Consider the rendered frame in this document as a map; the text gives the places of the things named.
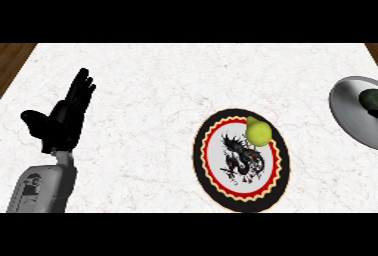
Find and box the silver metal pan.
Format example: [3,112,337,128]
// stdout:
[328,75,378,151]

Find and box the black red dragon plate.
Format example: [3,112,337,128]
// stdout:
[192,108,293,213]

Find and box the dark green vegetable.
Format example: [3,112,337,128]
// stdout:
[358,88,378,112]

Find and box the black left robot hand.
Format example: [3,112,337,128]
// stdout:
[20,67,98,155]

